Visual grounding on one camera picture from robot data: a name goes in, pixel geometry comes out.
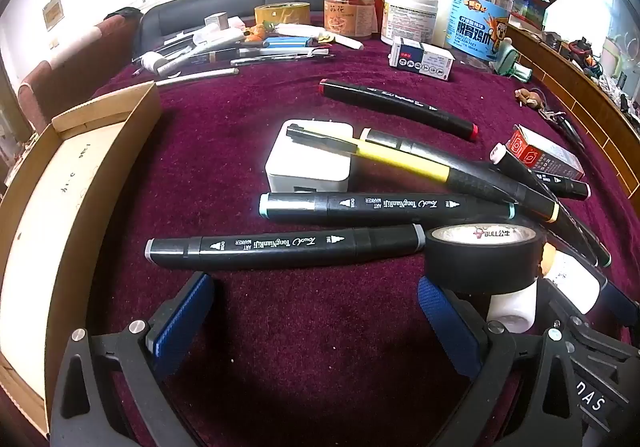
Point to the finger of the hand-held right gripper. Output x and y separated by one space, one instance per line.
622 304

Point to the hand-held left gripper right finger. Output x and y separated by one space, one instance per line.
445 327

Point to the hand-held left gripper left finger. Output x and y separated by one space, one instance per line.
182 317

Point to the white bottle orange cap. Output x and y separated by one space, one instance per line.
575 277

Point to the green-capped black marker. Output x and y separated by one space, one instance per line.
597 252

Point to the black tape roll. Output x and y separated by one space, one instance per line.
475 267

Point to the plain white bottle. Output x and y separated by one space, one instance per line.
515 309

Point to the grey-capped black marker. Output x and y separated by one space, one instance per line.
280 247

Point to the teal-capped black marker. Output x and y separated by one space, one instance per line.
380 207

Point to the shallow cardboard tray box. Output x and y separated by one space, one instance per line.
50 227

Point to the yellow and black pen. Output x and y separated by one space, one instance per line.
400 162

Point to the small printed carton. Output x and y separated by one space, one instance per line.
540 152

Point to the pink-capped black marker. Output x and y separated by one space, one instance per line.
505 162

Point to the yellow-capped black marker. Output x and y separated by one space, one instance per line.
395 141

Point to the red-capped black marker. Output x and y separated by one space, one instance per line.
400 107

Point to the maroon tablecloth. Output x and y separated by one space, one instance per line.
300 352

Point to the white charger block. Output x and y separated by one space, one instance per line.
300 172

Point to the bunch of keys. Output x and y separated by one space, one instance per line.
565 124

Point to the wooden sideboard cabinet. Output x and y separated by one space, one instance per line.
575 92

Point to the silver pen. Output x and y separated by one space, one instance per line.
200 76

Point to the small white blue box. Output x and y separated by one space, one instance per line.
425 59

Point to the white grey marker pen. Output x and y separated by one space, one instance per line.
210 47

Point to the brown armchair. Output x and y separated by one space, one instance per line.
65 72

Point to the dark ballpoint pen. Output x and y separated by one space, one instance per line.
280 58

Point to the blue lighter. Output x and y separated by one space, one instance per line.
285 43

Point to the orange toy figure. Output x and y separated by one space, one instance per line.
257 32

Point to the small white cube box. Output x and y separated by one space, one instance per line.
216 20

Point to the clear jar blue label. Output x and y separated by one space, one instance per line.
477 27

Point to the black leather sofa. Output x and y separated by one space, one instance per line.
200 7

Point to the white jar with label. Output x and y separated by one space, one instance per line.
407 17

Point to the white tube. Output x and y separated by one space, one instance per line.
310 31

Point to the yellow tape roll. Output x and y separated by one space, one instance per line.
295 17

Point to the orange label jar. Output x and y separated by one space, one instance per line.
350 19

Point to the small wall plaque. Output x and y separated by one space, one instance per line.
53 12

